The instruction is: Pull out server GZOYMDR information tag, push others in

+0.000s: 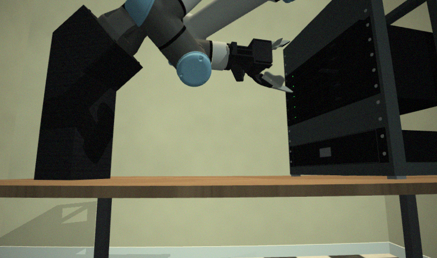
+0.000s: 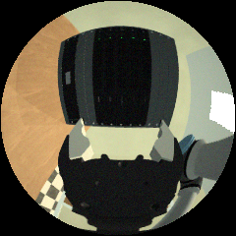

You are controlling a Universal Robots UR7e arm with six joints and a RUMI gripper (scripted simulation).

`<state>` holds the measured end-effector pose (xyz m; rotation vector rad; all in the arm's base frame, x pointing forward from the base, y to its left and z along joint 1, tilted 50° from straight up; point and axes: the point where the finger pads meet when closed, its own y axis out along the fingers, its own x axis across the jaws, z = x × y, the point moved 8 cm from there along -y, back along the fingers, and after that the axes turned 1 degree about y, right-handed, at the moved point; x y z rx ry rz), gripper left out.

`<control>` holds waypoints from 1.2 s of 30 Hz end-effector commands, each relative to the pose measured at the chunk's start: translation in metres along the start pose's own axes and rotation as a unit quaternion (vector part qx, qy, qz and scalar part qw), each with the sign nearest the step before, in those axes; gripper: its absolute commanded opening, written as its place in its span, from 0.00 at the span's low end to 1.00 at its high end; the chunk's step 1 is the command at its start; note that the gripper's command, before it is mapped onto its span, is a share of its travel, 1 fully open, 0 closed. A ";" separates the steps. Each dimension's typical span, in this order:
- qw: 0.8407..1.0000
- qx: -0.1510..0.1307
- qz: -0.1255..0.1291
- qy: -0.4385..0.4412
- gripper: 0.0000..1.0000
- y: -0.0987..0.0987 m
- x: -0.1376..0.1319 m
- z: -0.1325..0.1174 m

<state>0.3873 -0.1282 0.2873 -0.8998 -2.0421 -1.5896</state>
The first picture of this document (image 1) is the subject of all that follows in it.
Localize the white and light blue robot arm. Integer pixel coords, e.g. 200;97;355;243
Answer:
97;0;280;87

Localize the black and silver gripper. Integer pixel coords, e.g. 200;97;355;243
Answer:
224;38;293;93

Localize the dark grey server rack frame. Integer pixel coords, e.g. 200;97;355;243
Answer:
283;0;437;180

